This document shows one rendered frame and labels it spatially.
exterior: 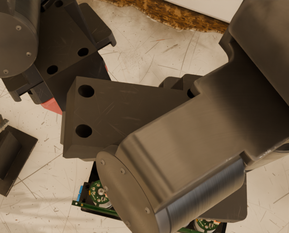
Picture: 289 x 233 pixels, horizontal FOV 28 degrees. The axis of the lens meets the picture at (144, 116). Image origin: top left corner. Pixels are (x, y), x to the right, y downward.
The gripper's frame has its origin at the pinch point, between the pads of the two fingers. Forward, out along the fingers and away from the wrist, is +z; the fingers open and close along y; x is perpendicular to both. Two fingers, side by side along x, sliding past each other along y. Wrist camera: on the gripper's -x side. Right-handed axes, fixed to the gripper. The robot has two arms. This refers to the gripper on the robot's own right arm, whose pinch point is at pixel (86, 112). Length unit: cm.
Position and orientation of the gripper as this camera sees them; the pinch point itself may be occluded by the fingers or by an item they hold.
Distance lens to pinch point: 57.8
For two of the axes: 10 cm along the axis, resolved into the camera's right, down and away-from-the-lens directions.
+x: -4.5, -5.7, 6.9
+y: 8.5, -5.1, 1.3
